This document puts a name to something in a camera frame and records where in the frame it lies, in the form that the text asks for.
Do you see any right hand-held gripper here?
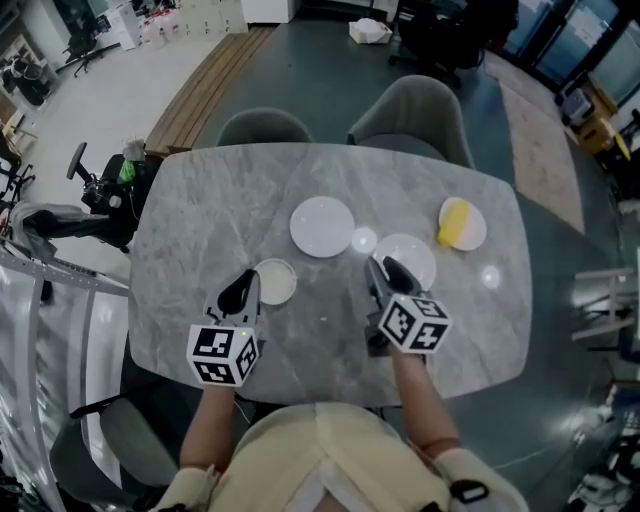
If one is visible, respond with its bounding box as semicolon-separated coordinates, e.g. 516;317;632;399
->
363;255;454;358

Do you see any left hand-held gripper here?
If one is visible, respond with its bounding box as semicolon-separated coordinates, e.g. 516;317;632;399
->
186;268;264;389

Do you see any small cream plate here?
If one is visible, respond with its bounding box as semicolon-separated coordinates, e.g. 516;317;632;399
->
253;257;298;307

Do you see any glossy white plate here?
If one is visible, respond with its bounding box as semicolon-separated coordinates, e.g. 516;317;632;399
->
372;233;438;292

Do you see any large white plate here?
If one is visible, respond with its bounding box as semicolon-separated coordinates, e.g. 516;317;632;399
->
289;196;357;259

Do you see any pinkish white plate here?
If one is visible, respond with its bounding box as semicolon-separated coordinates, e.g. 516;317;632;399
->
438;196;488;252

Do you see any person's left forearm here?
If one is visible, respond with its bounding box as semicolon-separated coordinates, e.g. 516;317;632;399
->
178;383;237;472

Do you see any person's right forearm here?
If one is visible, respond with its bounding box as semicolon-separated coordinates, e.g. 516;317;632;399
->
388;349;462;455

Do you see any yellow cloth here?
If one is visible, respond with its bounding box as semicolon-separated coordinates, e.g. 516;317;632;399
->
437;197;474;248

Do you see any grey upholstered chair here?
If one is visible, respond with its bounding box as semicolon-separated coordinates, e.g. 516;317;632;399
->
346;74;477;170
48;393;182;507
215;107;316;148

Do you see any black wheeled chair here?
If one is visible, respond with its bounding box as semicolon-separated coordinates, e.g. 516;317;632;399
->
66;141;150;254

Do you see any person's cream clothing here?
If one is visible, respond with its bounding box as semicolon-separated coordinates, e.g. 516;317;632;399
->
153;401;532;512

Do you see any wooden bench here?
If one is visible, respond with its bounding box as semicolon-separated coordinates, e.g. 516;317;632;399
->
144;24;277;157

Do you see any beige rug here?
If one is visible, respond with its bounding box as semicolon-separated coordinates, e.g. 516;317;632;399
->
498;78;587;235

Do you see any grey jacket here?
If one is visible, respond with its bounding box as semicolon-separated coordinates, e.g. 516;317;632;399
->
8;201;97;247

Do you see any clear plastic sheet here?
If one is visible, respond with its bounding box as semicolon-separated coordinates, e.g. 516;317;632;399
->
0;248;132;512

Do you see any white open box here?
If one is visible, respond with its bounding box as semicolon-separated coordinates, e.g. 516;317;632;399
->
347;17;394;46

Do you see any black office chair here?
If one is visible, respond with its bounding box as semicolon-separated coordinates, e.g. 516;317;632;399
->
58;13;110;79
388;0;519;87

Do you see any yellow machine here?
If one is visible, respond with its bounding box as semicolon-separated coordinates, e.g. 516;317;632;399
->
573;113;632;157

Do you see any white cabinet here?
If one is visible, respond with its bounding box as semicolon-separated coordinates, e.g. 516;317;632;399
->
239;0;297;24

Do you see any white cardboard box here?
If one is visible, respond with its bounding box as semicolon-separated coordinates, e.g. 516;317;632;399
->
106;6;142;52

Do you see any white frame stool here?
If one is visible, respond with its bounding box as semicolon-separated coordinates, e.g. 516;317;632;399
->
571;266;637;342

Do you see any black strap buckle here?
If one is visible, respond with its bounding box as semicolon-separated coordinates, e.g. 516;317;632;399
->
448;478;490;504

